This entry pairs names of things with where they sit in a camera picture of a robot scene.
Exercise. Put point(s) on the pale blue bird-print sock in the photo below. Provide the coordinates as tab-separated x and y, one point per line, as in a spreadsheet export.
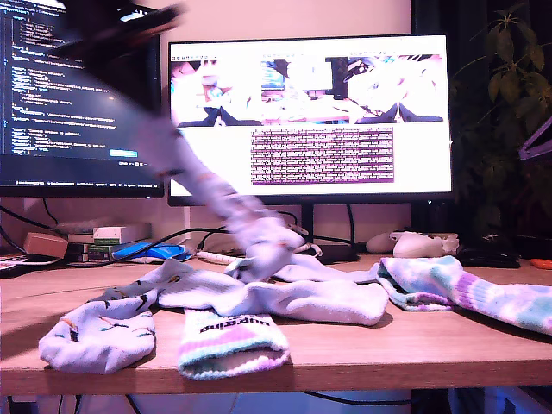
259	241
99	345

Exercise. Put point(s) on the plain white sock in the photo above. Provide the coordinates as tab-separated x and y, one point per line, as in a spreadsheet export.
328	271
310	299

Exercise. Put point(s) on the pastel tie-dye sock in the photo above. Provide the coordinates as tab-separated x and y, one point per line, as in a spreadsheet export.
496	297
233	347

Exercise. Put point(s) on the small white connector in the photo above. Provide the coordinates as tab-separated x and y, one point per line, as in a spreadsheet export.
302	230

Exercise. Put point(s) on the white rounded object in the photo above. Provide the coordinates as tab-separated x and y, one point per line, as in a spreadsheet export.
379	243

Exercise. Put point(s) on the blue pouch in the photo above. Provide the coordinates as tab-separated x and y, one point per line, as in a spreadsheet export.
148	251

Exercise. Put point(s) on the grey flat box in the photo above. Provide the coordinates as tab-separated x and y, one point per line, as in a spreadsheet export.
137	232

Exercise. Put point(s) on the white game controller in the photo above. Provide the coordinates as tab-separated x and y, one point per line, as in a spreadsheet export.
422	246

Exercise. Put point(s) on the bright screen monitor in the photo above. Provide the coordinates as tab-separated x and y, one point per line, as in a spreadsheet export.
422	151

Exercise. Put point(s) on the white box with green label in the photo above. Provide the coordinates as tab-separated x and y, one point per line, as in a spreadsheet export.
108	236

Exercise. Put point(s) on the stack of small boxes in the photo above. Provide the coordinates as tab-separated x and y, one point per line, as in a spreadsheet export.
89	252

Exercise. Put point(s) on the black flat case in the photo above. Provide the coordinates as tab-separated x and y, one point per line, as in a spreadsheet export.
487	258

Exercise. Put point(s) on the small tan box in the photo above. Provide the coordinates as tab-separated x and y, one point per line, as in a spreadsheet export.
45	245

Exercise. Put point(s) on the green potted plant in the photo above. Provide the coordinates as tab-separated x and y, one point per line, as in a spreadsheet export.
504	129

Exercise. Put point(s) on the dark code monitor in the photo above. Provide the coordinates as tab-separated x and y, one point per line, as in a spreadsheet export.
43	129

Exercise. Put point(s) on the dark printed mat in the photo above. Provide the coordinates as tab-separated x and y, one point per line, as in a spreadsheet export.
17	266

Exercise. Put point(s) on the small orange object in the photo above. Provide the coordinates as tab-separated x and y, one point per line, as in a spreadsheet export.
541	263

